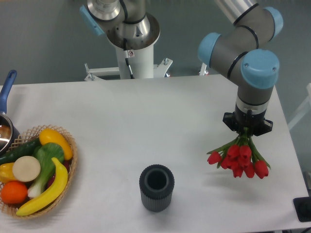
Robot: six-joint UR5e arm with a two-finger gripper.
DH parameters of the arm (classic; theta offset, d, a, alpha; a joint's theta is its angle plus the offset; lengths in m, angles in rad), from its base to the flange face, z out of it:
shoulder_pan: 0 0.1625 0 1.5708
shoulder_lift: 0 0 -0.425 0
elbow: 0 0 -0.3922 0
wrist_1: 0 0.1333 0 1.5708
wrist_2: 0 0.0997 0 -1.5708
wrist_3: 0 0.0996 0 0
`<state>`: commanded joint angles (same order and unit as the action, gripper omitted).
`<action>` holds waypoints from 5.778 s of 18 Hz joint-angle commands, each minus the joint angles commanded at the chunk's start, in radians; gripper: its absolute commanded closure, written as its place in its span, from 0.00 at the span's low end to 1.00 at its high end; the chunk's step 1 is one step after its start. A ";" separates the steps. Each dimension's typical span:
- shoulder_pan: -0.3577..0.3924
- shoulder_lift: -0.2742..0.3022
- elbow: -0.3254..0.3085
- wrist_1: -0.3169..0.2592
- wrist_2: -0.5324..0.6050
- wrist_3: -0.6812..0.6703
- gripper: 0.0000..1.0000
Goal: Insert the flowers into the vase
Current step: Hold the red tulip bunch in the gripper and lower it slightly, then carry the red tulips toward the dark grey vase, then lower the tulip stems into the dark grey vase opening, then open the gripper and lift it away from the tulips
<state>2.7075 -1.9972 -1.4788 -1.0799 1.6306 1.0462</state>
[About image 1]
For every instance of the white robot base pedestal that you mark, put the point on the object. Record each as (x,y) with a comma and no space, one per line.
(133,64)

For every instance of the blue handled saucepan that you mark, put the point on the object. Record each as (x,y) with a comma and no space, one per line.
(8,132)

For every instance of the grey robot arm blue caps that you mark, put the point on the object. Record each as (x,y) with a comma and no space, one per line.
(237,56)

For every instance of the yellow plastic pepper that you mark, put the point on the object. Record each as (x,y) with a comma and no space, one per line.
(6,173)

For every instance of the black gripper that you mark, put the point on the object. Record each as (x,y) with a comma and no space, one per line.
(253,124)

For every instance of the yellow plastic banana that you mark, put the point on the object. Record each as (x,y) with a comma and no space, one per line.
(50,194)

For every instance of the red tulip bouquet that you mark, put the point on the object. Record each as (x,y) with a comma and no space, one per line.
(240,156)

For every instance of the green plastic bok choy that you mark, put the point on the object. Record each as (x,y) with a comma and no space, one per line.
(44,155)

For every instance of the white chair frame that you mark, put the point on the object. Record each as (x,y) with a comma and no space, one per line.
(301,110)

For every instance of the orange plastic fruit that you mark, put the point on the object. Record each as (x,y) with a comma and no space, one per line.
(14,192)

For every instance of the yellow plastic lemon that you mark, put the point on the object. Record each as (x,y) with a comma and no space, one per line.
(52,136)

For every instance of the dark grey ribbed vase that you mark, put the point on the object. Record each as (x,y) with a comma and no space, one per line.
(156,184)

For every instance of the black device at table edge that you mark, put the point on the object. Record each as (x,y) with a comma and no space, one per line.
(303,208)

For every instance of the dark green plastic cucumber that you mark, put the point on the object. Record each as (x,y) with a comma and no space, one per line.
(25,149)

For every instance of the woven wicker basket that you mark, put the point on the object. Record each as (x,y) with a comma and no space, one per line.
(31,134)

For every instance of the beige round plastic slice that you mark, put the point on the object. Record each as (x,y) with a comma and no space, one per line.
(26,168)

